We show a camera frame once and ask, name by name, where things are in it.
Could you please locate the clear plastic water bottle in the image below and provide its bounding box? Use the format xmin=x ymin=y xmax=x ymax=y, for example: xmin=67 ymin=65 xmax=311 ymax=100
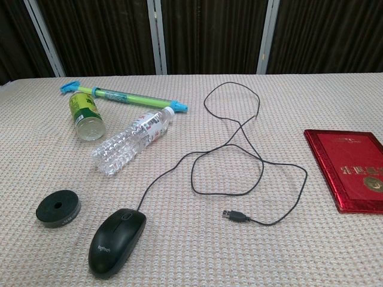
xmin=90 ymin=106 xmax=176 ymax=176

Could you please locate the red certificate folder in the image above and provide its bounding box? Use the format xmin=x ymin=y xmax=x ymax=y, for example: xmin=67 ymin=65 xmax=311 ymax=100
xmin=303 ymin=129 xmax=383 ymax=215

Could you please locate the green blue water squirter toy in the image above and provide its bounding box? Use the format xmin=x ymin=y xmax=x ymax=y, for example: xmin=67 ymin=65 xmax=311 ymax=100
xmin=60 ymin=81 xmax=190 ymax=115

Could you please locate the black tape roll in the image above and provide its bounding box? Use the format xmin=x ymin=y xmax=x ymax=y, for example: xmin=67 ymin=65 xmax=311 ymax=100
xmin=35 ymin=189 xmax=83 ymax=230

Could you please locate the grey partition frame post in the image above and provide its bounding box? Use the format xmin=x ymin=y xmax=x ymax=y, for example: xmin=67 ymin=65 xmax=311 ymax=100
xmin=256 ymin=0 xmax=281 ymax=75
xmin=23 ymin=0 xmax=66 ymax=77
xmin=146 ymin=0 xmax=168 ymax=76

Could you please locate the black Logitech computer mouse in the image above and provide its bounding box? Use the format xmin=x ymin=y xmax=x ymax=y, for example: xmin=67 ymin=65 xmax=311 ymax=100
xmin=88 ymin=208 xmax=147 ymax=280

